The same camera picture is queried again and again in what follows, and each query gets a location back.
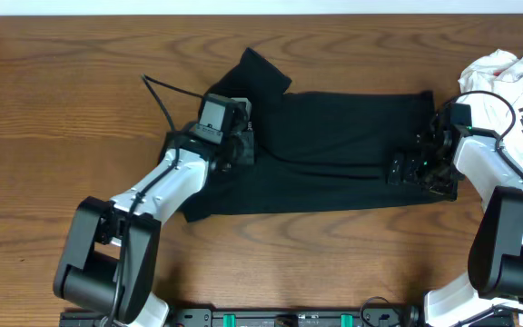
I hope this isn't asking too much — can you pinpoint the black polo shirt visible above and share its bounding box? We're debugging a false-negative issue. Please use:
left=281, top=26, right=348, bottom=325
left=181, top=48, right=443, bottom=222

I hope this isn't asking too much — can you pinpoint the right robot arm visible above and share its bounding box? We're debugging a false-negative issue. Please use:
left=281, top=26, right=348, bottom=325
left=388, top=124, right=523, bottom=326

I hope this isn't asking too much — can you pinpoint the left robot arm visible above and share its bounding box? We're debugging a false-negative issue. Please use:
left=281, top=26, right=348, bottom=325
left=53, top=122, right=255, bottom=326

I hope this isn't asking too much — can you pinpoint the white t-shirt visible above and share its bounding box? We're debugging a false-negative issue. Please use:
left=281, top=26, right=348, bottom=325
left=457, top=48, right=523, bottom=327

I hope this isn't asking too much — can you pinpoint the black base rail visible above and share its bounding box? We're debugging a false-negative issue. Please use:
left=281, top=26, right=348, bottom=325
left=59, top=307, right=421, bottom=327

